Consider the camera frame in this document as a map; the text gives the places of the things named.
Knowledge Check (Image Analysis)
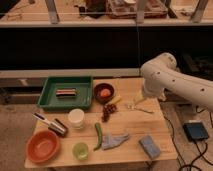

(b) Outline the dark red grape bunch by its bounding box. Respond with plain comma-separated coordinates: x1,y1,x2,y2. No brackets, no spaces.
102,104,117,122

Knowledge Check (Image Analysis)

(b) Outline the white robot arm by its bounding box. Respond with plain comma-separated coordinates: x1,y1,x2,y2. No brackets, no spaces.
133,52,213,112

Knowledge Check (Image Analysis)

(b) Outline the green plastic tray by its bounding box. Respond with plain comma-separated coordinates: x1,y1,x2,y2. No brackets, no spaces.
37,76,93,111

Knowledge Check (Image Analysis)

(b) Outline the silver metal utensil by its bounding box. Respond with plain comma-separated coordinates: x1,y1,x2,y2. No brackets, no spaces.
125,104,154,114

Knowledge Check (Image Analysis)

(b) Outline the yellow banana piece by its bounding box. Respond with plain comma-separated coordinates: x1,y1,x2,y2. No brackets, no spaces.
109,95,122,104

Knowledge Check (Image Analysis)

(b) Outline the orange fruit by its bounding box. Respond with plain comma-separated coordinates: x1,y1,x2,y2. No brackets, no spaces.
100,89,111,98

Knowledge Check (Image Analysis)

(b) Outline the dark brown bowl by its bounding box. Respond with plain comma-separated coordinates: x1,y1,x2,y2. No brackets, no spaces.
94,83,114,104

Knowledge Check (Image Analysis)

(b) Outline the blue sponge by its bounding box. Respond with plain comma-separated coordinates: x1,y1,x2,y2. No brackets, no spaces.
139,135,161,160

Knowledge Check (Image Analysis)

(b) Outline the grey cloth rag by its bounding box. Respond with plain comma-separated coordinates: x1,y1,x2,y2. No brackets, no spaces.
101,133,130,150

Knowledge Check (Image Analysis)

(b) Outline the green chili pepper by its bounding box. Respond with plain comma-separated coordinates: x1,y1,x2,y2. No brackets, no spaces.
93,123,103,151

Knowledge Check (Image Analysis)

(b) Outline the black foot pedal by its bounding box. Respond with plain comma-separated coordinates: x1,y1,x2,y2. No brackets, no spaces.
183,122,209,141

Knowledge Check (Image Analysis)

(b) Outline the white plastic cup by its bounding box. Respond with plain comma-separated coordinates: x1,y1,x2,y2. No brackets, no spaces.
68,108,85,129

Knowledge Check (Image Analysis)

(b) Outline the light green cup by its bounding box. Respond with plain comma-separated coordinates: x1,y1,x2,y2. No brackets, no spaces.
72,142,89,160

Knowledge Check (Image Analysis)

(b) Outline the orange plastic bowl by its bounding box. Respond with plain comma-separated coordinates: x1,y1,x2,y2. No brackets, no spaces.
26,130,60,163

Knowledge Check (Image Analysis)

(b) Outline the black cable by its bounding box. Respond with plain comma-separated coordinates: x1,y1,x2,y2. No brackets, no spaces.
163,114,184,171

